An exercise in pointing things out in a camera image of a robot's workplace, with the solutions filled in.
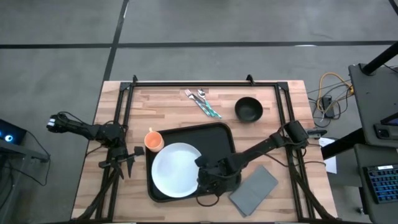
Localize black desk pole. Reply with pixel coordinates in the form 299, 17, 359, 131
361, 41, 398, 76

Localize white round plate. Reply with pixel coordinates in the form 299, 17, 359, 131
150, 142, 203, 198

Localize knife with patterned handle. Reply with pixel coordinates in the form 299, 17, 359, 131
191, 94, 223, 120

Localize grey cloth napkin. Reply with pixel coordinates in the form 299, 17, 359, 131
228, 164, 279, 217

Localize black aluminium frame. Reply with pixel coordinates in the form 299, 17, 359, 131
70, 73, 339, 224

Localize orange cup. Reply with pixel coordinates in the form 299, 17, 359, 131
144, 126, 165, 153

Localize black desk beam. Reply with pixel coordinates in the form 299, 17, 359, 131
321, 127, 366, 160

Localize black plastic tray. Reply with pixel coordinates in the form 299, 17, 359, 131
145, 121, 243, 203

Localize black device with screen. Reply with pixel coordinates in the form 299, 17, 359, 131
373, 112, 398, 141

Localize yellow floor cable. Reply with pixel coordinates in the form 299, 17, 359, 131
316, 72, 355, 114

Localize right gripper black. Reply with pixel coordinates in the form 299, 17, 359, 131
194, 154, 243, 198

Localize backlit computer keyboard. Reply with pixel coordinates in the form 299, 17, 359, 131
363, 164, 398, 205

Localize black computer with light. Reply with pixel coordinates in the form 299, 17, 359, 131
0, 119, 27, 146

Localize black power adapter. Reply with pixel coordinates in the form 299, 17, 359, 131
321, 95, 336, 119

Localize white paper sheet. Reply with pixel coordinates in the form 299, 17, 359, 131
317, 136, 338, 174

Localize black bowl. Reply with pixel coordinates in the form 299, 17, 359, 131
234, 96, 264, 123

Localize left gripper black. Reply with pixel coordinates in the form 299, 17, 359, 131
97, 145, 146, 180

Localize grey desk with pole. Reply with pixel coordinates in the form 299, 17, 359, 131
348, 63, 398, 149

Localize grey side desk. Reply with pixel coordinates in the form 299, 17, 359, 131
0, 138, 50, 224

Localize grey keyboard desk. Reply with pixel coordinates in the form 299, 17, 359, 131
353, 143, 398, 224

